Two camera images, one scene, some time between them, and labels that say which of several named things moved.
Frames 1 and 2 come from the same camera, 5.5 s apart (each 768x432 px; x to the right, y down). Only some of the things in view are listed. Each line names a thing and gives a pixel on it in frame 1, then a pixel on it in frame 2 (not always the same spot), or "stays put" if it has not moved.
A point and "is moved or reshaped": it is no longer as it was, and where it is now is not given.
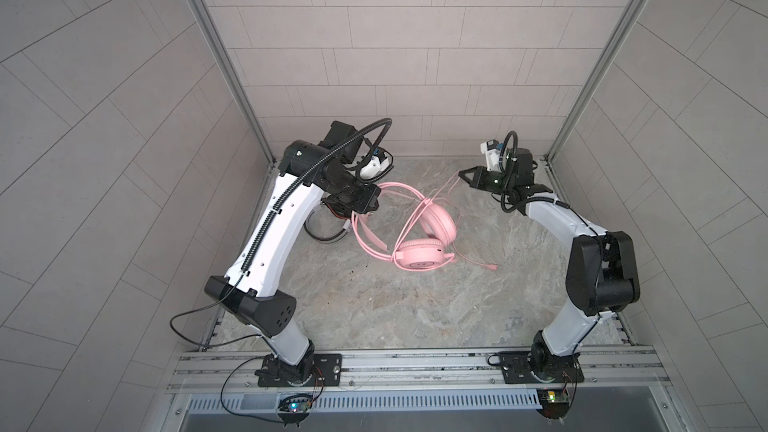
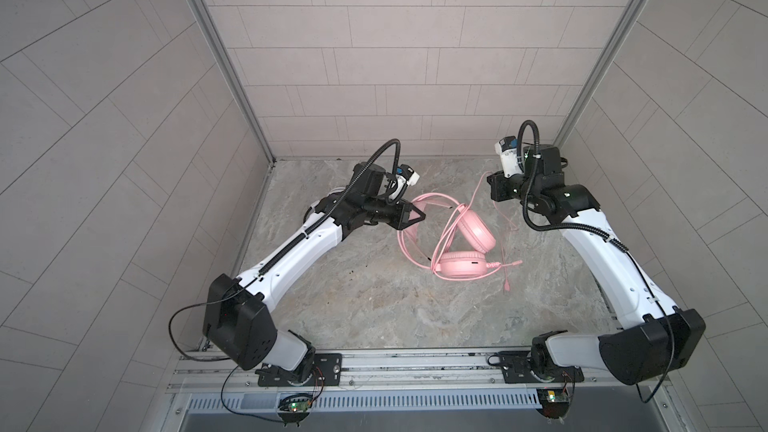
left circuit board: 295,405 stays put
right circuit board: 554,402 stays put
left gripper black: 363,205 → 398,218
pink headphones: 427,245 is moved or reshaped
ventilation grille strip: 374,401 stays put
